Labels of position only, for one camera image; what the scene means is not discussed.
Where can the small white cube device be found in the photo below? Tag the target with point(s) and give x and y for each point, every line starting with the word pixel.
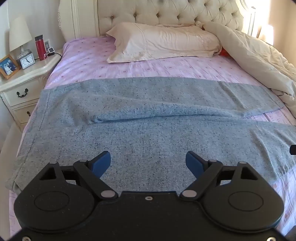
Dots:
pixel 50 50

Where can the wall outlet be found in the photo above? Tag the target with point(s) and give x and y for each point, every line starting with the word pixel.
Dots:
pixel 47 43

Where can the wooden photo frame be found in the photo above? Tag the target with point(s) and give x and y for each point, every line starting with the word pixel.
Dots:
pixel 8 67

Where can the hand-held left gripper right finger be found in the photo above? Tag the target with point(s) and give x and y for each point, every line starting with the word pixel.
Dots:
pixel 193 163

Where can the cream duvet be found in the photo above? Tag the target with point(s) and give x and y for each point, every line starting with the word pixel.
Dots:
pixel 254 58

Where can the cream nightstand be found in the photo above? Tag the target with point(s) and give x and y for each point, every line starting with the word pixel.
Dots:
pixel 25 78

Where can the grey speckled pants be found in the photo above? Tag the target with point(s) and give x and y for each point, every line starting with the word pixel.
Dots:
pixel 150 134

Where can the red cloth item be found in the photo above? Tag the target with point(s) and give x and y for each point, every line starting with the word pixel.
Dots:
pixel 223 52

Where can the cream pillow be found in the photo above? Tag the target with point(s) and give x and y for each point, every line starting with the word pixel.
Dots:
pixel 161 41

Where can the cream tufted headboard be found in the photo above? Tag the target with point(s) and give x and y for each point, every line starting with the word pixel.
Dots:
pixel 161 11

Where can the white alarm clock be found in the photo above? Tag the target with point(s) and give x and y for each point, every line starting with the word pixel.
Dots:
pixel 27 60

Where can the pink patterned bed sheet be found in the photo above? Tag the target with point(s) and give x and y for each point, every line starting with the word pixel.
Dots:
pixel 161 69

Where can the white table lamp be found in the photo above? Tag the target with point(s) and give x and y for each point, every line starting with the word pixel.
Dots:
pixel 19 34

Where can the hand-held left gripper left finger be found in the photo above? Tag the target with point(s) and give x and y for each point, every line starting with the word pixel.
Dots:
pixel 101 163

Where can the red bottle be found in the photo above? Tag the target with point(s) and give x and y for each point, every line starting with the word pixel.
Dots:
pixel 40 48

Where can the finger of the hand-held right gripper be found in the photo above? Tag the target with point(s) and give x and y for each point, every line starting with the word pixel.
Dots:
pixel 293 150

